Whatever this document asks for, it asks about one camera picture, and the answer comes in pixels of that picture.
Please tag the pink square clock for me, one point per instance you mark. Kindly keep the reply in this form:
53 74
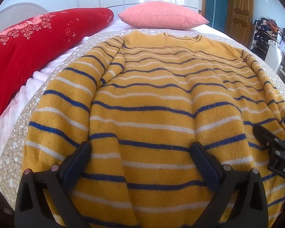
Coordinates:
284 46

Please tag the pink ribbed pillow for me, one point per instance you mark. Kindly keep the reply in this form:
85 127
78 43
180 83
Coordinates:
163 14

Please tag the cluttered clothes rack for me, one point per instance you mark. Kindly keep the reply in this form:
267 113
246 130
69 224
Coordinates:
263 33

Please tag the white fluffy bed sheet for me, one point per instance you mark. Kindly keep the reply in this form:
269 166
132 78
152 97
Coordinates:
11 114

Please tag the yellow striped sweater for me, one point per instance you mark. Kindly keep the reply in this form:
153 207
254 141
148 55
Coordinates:
156 99

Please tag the red floral long pillow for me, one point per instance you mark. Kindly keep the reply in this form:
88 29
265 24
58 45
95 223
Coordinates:
30 47

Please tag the white round headboard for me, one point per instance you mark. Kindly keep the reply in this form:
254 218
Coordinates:
11 10

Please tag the wooden door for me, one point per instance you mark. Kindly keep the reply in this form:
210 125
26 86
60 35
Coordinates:
239 9

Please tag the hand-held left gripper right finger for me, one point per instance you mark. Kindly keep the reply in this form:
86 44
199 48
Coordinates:
204 159

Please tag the beige dotted blanket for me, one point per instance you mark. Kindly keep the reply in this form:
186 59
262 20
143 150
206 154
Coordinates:
21 135

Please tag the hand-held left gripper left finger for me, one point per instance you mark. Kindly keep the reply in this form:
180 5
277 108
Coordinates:
77 158

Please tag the teal curtain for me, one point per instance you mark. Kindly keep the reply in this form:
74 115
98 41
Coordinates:
217 4

